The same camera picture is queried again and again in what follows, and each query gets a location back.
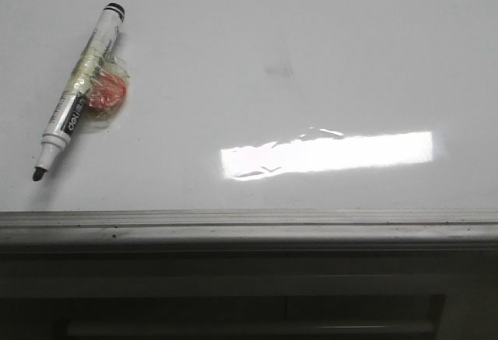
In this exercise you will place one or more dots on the white black whiteboard marker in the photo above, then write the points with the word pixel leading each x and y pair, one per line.
pixel 72 103

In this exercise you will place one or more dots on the white whiteboard with metal frame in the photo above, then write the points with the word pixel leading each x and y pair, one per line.
pixel 258 125

